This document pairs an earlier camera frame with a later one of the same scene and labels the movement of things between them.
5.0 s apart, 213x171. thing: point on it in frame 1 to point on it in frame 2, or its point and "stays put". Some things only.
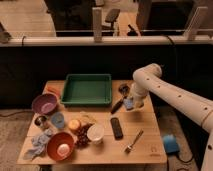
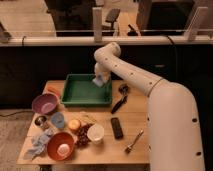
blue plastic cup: [57, 119] stays put
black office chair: [108, 25] stays put
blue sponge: [128, 103] to [98, 81]
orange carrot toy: [54, 90] stays put
